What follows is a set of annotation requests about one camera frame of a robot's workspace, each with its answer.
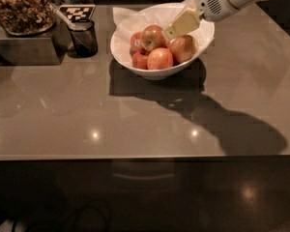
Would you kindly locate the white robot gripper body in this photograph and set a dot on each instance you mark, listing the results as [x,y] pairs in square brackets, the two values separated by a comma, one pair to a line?
[212,3]

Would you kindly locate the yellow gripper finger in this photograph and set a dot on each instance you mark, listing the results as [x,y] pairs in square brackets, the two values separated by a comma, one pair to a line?
[190,4]
[180,21]

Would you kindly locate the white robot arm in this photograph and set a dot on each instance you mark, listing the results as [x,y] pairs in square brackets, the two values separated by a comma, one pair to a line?
[239,4]

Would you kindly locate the right red-green apple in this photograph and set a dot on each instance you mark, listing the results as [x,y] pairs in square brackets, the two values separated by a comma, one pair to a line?
[183,48]

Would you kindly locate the red-green apple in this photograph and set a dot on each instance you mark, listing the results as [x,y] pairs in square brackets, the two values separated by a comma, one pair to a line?
[152,38]
[183,48]

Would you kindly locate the top red-green apple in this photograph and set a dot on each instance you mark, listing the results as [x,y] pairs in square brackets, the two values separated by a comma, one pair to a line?
[152,38]

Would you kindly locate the red apple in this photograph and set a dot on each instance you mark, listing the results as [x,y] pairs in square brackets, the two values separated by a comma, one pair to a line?
[135,42]
[160,59]
[139,60]

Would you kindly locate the left back red apple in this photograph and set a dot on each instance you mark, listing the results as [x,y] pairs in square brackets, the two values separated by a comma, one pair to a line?
[135,42]

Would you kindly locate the left front red apple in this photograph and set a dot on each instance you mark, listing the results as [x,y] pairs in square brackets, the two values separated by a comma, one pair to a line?
[139,60]

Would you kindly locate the white ceramic bowl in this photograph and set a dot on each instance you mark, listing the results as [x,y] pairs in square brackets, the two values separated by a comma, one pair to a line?
[204,35]

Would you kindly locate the white paper liner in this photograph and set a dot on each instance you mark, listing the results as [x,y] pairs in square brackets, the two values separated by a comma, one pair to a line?
[130,21]

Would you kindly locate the black mesh cup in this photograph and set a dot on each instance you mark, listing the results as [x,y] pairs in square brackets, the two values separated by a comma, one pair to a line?
[84,37]

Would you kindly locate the black white marker tag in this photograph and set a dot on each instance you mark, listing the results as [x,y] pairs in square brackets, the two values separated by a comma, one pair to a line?
[77,12]

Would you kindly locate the grey metal box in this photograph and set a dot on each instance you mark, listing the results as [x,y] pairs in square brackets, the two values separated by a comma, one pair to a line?
[45,49]

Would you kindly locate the glass jar of snacks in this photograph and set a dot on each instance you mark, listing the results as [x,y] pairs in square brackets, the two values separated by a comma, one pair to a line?
[26,17]

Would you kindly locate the white spoon handle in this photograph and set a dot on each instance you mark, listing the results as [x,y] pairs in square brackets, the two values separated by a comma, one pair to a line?
[55,9]

